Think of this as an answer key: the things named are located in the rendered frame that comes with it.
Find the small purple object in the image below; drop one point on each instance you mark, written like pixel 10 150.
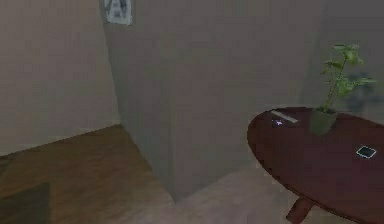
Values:
pixel 277 123

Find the grey remote control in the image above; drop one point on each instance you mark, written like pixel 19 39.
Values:
pixel 284 116

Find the green house plant in pot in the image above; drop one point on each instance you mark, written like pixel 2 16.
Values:
pixel 321 121

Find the dark red round table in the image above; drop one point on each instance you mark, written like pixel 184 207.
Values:
pixel 320 166

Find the black phone with pale rim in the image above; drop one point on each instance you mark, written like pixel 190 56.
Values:
pixel 366 152

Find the pale framed wall picture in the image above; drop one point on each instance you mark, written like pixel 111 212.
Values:
pixel 118 11

